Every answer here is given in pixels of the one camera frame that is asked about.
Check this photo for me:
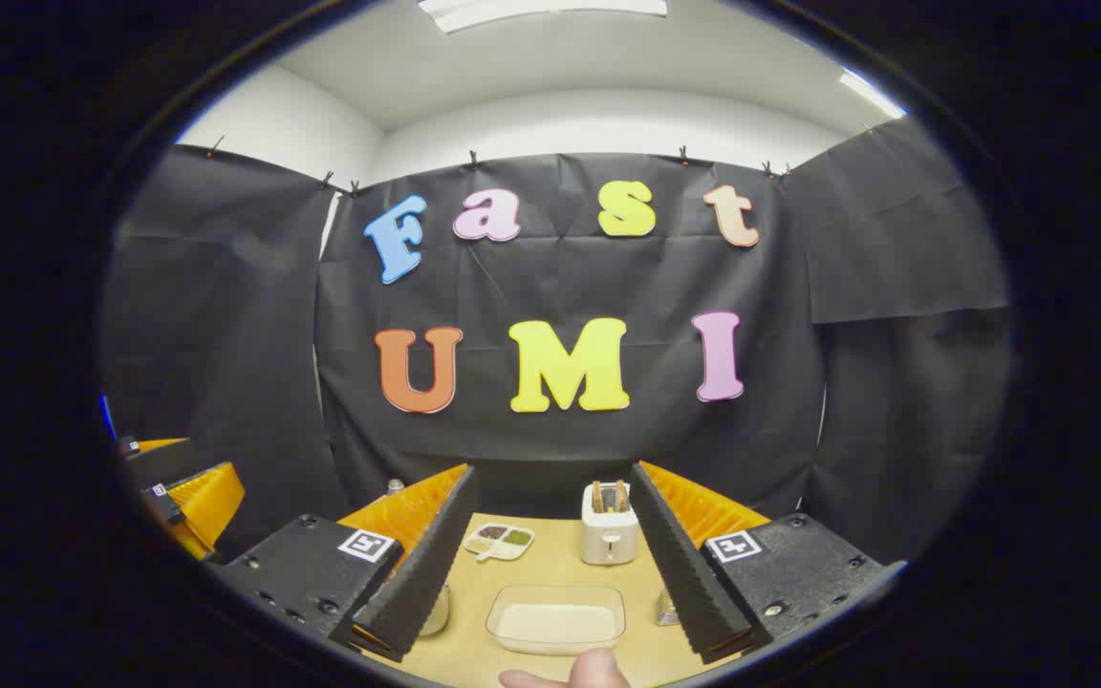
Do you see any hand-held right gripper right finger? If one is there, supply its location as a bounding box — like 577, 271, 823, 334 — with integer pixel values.
629, 461, 900, 665

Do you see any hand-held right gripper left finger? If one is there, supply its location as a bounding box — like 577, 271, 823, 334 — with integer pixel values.
211, 464, 477, 663

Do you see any dark grey rice cooker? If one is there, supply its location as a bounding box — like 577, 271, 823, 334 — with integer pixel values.
421, 583, 452, 638

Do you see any clear tray of rice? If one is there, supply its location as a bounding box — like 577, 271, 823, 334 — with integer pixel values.
486, 585, 627, 656

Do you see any white toaster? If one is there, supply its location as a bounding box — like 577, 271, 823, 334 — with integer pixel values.
581, 483, 639, 567

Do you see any white divided seasoning plate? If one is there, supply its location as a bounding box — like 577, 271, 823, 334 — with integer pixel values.
462, 523, 536, 564

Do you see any black backdrop cloth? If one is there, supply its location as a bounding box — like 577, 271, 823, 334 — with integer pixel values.
101, 119, 1015, 565

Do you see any ceiling light panel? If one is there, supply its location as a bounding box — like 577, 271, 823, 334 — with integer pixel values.
840, 69, 907, 120
417, 0, 668, 34

